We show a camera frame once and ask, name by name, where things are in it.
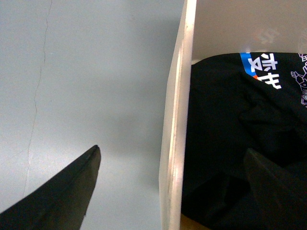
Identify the black printed t-shirt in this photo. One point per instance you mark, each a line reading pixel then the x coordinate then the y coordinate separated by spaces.
pixel 237 102

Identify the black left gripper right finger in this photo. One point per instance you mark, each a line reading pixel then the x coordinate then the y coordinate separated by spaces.
pixel 280 195

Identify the cream plastic laundry hamper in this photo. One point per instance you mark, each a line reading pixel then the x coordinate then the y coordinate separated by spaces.
pixel 209 28

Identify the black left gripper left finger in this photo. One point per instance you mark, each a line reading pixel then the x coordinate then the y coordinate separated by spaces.
pixel 62 202

